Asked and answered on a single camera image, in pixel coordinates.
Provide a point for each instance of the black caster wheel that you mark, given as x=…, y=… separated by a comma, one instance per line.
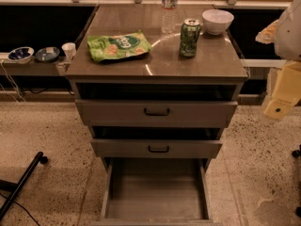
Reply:
x=297, y=153

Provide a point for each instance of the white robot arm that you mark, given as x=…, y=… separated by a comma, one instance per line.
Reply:
x=285, y=34

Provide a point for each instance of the grey drawer cabinet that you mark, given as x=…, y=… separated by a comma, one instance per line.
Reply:
x=215, y=73

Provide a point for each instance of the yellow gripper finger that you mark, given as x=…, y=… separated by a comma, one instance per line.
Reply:
x=286, y=93
x=267, y=35

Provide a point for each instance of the green rice chip bag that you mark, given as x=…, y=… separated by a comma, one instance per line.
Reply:
x=118, y=47

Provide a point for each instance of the top grey drawer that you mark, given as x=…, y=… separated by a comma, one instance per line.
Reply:
x=179, y=114

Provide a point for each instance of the bottom grey drawer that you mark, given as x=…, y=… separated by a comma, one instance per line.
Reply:
x=155, y=192

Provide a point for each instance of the white paper cup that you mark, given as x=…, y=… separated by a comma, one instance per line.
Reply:
x=69, y=49

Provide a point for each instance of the white bowl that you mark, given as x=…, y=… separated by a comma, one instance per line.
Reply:
x=216, y=21

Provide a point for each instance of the middle grey drawer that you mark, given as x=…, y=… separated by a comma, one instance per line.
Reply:
x=151, y=148

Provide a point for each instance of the green soda can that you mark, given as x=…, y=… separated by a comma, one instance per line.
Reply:
x=189, y=37

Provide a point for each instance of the dark blue plate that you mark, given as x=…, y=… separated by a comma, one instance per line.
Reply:
x=47, y=54

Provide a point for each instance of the grey drawer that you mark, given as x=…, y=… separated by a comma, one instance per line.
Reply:
x=151, y=148
x=155, y=192
x=179, y=114

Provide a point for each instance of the blue patterned bowl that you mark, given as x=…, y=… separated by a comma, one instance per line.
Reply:
x=21, y=55

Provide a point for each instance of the clear plastic water bottle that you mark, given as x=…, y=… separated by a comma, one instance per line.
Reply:
x=168, y=15

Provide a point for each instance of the black stand leg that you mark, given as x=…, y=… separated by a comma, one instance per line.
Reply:
x=15, y=188

